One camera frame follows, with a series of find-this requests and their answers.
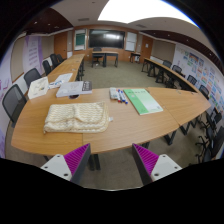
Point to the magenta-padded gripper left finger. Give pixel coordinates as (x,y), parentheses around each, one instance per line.
(58,164)

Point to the bright ceiling light panel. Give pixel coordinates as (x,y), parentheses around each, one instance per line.
(140,10)

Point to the group of colourful wall posters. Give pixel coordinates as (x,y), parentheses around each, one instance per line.
(203,73)

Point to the large black wall screen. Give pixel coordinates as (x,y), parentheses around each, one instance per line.
(106,38)

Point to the large white book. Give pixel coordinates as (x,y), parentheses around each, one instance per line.
(71,89)

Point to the black mesh office chair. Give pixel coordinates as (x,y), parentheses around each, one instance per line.
(31,76)
(14,101)

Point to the green booklet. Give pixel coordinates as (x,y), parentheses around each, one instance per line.
(143,101)

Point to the white paper sheet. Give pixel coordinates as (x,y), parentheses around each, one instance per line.
(64,78)

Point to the brown wooden door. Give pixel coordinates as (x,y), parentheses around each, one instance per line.
(147,46)
(61,45)

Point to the red whiteboard marker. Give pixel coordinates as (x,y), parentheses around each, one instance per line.
(118,96)

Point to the purple standing wall banner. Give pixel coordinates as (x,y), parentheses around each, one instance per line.
(32,53)

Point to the blue whiteboard marker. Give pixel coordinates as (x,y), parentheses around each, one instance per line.
(122,96)

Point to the small dark side table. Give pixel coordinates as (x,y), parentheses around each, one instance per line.
(135,54)

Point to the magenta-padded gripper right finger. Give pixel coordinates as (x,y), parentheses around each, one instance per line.
(164,165)

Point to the wooden conference table row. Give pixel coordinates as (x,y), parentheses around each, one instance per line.
(70,65)
(166,71)

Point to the open white cardboard box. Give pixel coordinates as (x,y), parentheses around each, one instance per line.
(38,87)

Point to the group of black office chairs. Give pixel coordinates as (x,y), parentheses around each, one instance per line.
(54,60)
(208,126)

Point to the plain white whiteboard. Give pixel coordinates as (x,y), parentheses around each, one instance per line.
(131,41)

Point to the cream zigzag patterned towel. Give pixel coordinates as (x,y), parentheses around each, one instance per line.
(76,116)

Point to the dark presenter desk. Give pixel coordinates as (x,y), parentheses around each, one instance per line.
(105,53)

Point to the black chair at desk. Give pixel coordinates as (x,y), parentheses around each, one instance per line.
(97,50)

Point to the purple and white wall graphic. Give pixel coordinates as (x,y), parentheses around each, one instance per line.
(4,90)

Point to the whiteboard with green panel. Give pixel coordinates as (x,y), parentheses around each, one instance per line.
(80,39)

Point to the white and blue packet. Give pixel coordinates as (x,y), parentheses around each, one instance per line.
(55,85)

